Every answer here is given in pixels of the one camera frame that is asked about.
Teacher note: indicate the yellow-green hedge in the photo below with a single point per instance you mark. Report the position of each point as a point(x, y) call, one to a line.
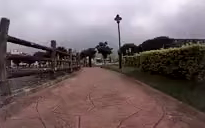
point(173, 60)

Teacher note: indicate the grey water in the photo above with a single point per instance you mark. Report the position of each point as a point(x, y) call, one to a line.
point(20, 83)

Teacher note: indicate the street lamp post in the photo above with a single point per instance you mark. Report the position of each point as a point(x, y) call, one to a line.
point(119, 43)

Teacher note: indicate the dark trees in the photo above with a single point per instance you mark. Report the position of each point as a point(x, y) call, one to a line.
point(153, 43)

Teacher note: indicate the red stamped concrete path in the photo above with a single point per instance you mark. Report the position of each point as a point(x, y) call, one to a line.
point(100, 100)

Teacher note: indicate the dark round-crowned tree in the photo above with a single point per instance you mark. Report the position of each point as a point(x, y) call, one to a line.
point(104, 49)
point(89, 53)

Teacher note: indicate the grass strip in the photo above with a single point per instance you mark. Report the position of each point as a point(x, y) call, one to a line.
point(176, 89)

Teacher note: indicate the long low building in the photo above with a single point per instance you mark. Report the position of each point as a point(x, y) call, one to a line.
point(191, 42)

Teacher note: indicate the weathered wooden post fence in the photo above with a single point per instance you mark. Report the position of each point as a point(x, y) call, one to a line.
point(3, 50)

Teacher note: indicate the grey stone kerb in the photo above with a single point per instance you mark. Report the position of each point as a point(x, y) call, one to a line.
point(33, 89)

